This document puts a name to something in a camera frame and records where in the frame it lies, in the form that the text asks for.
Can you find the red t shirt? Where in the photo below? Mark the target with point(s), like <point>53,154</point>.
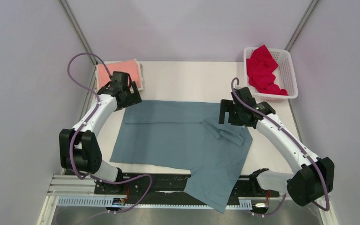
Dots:
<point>260,68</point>

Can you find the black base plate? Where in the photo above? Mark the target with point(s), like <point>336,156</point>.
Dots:
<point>168,190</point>

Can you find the folded white t shirt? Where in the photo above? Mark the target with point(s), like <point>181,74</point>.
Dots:
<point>141,84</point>

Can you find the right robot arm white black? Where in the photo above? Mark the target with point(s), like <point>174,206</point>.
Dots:
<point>312,176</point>

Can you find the white plastic basket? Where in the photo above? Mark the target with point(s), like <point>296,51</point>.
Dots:
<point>284,73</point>

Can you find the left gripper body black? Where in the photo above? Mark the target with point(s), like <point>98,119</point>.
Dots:
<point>125,90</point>

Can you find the aluminium frame rail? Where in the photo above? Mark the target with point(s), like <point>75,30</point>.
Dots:
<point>73,191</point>

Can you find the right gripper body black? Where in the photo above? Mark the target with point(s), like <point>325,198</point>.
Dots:
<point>236,119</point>

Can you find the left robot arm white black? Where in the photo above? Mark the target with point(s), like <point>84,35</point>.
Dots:
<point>79,148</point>

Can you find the grey-blue t shirt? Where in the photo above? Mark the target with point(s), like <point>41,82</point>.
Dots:
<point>185,135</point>

